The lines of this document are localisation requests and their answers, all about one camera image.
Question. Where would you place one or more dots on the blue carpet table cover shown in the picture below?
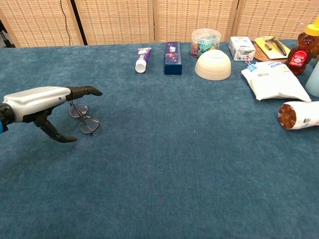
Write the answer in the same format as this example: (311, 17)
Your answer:
(149, 174)

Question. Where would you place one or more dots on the blue binder clip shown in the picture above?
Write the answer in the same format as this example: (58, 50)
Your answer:
(252, 67)

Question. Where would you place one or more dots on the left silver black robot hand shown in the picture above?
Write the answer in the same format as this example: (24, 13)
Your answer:
(37, 102)

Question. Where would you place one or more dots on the yellow razor blister pack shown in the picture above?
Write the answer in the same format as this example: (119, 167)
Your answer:
(270, 47)

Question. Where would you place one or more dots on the black tripod stand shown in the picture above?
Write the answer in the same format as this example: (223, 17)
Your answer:
(78, 22)

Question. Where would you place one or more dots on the white plastic bag of powder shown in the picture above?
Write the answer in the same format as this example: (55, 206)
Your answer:
(274, 82)

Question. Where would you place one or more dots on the bear-shaped honey bottle yellow cap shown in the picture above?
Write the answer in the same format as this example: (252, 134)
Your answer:
(300, 58)

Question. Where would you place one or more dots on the light blue cup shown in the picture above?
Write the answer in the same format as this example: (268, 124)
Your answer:
(314, 82)

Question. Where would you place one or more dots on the brown drink bottle white label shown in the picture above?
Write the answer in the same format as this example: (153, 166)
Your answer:
(299, 115)

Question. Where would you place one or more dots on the purple white toothpaste tube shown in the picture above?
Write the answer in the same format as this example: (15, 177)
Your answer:
(142, 59)

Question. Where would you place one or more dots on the dark blue toothpaste box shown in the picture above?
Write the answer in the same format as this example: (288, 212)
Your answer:
(173, 64)

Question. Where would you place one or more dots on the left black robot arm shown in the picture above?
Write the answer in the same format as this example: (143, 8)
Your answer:
(5, 114)

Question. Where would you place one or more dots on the thin-framed eyeglasses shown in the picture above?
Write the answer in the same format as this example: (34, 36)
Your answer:
(87, 125)

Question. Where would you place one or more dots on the bamboo folding screen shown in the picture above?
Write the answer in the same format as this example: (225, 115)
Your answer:
(119, 22)

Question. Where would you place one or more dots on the clear jar of coloured clips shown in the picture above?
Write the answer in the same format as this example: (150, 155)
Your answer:
(205, 39)

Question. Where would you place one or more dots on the small white cardboard box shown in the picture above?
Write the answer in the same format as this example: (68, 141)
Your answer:
(241, 48)

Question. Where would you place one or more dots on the beige upturned bowl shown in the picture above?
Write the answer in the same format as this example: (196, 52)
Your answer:
(213, 66)

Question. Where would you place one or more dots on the black metal stand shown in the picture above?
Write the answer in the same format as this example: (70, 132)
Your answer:
(5, 37)

